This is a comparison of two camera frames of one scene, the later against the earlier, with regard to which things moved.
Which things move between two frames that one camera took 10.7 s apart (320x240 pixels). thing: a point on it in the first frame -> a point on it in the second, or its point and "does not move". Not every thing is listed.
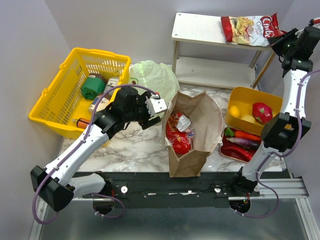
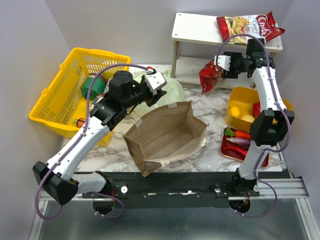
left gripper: (146, 123) -> (153, 98)
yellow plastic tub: (240, 101) does not move
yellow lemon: (248, 118) does not move
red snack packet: (179, 132) -> (208, 75)
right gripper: (275, 44) -> (230, 74)
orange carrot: (229, 132) does not move
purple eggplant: (250, 143) does not move
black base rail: (211, 189) does not move
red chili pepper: (248, 155) does not move
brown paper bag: (192, 127) -> (171, 133)
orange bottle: (81, 122) does not move
